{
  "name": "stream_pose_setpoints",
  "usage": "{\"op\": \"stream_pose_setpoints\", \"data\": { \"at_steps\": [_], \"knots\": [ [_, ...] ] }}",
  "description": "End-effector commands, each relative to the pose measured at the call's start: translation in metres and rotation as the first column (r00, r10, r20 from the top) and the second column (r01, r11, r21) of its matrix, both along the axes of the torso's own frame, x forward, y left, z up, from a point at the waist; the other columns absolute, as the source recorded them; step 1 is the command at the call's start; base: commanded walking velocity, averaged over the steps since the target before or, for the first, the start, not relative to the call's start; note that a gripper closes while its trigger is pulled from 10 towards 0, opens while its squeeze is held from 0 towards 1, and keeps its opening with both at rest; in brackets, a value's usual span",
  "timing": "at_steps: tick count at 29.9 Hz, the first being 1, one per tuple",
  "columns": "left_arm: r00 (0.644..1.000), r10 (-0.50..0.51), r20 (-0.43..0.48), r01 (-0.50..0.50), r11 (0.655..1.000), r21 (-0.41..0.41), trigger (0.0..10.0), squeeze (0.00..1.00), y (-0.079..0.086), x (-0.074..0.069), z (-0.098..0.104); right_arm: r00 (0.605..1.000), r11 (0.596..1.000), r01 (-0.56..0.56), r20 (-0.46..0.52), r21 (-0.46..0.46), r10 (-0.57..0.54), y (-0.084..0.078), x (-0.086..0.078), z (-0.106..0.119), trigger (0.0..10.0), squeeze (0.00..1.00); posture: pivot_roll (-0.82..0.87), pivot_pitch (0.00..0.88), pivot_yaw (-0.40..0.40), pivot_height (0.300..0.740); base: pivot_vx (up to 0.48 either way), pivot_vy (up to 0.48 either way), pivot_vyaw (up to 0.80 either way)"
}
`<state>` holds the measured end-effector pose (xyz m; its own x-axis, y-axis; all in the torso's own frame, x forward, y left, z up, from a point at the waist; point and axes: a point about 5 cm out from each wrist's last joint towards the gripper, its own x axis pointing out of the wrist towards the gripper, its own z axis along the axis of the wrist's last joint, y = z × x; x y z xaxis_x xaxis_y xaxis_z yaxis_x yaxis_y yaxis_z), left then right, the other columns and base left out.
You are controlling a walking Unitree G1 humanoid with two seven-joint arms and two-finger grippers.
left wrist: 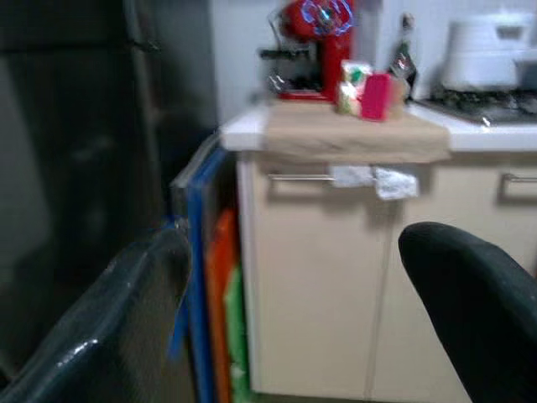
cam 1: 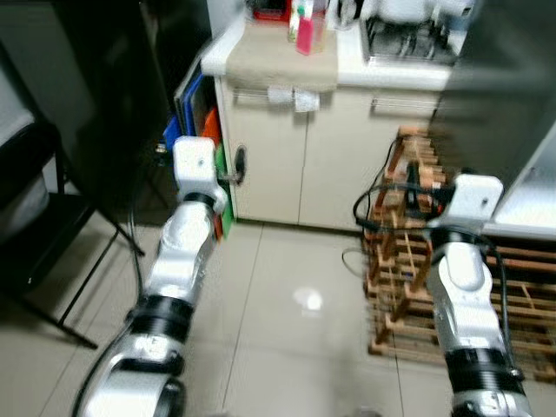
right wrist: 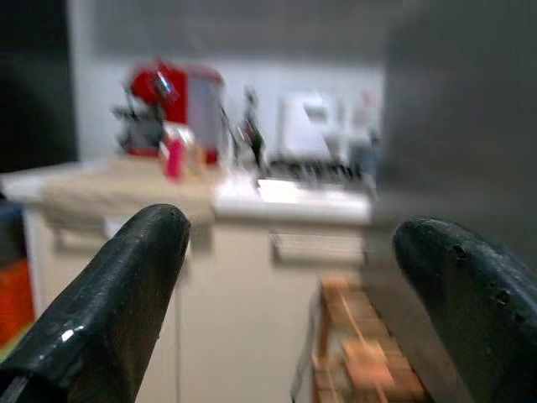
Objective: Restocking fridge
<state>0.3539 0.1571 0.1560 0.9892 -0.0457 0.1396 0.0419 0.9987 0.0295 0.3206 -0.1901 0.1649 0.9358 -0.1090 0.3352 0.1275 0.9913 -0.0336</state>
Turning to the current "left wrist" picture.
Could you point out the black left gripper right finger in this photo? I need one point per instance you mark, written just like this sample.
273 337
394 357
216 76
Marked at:
474 315

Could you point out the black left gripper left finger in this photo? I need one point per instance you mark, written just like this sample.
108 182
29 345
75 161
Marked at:
105 327

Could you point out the white green red carton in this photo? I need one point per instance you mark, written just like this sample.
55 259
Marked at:
350 92

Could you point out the beige kitchen cabinet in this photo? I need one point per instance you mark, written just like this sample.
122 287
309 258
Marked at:
319 294

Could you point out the tall black appliance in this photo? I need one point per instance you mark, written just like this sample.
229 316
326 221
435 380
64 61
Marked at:
84 147

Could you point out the steel gas stove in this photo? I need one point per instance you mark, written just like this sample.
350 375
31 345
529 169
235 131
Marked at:
482 105

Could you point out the tan counter mat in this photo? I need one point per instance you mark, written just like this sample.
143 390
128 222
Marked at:
356 134

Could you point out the pink lidded plastic container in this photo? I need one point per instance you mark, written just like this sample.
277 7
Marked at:
375 96

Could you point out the white cooking pot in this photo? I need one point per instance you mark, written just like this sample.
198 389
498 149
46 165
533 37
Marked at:
478 54

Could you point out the dark wine bottle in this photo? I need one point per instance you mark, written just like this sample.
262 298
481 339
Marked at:
405 63

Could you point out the red espresso machine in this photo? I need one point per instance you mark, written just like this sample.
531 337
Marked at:
335 63

